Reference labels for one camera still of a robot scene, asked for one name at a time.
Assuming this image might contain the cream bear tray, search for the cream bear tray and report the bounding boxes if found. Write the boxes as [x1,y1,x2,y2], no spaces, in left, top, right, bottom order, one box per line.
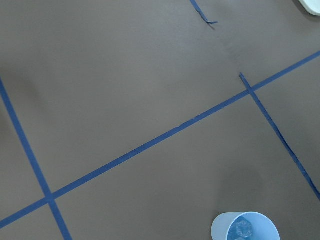
[299,0,320,16]

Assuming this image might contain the clear ice cubes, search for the clear ice cubes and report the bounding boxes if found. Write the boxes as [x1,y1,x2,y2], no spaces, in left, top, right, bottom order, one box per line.
[227,216,253,240]

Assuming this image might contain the light blue plastic cup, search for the light blue plastic cup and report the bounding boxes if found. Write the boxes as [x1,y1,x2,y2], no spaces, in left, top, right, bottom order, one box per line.
[211,212,280,240]

